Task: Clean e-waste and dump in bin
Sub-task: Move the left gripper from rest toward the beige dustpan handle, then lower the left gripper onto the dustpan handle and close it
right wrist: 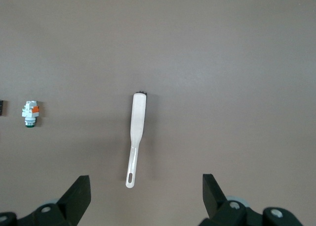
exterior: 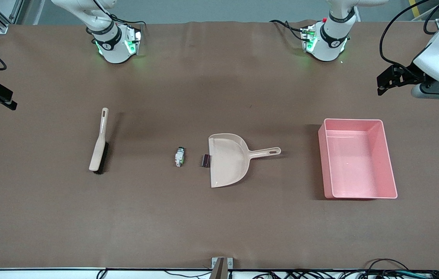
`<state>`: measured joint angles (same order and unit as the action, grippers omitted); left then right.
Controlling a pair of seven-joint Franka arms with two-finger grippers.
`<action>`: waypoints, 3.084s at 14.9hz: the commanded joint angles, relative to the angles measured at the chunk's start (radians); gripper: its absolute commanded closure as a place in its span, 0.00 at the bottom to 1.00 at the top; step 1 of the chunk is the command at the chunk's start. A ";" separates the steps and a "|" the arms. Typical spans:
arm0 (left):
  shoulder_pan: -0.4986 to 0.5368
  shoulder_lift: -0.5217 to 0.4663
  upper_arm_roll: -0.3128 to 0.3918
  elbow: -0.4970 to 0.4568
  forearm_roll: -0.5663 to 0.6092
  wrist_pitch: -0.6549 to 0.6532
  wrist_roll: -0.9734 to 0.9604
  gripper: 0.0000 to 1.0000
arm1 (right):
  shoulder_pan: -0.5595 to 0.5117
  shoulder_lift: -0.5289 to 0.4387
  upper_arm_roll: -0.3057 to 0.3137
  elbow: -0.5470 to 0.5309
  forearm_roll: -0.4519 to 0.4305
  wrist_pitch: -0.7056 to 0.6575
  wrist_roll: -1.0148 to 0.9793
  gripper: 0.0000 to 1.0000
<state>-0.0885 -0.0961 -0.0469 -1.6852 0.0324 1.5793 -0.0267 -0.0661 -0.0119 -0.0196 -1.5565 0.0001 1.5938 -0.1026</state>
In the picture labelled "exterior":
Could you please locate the black left arm base cable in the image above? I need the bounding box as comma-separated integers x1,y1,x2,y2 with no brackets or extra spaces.
269,19,306,41

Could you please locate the pink plastic bin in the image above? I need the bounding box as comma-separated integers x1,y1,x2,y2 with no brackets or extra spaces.
318,119,398,200

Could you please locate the beige plastic dustpan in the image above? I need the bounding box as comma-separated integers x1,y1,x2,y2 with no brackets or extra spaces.
208,133,282,188

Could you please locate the metal bracket with brown post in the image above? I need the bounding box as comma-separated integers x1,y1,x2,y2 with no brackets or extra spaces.
209,257,233,279

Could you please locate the beige brush with black bristles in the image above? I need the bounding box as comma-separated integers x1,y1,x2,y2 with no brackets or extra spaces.
89,108,109,174

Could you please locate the brown table mat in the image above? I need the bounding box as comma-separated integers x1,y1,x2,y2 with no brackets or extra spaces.
0,20,439,270

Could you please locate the black right arm base cable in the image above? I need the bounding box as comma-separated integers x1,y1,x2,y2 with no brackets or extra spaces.
109,14,146,39

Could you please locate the white table edge rail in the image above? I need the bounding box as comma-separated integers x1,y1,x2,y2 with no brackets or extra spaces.
0,267,439,279

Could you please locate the black arm base cable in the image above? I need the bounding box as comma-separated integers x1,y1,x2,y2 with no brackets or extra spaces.
109,14,146,39
269,19,306,41

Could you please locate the black looped cable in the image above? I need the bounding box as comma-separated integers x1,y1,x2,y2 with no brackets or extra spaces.
365,258,412,272

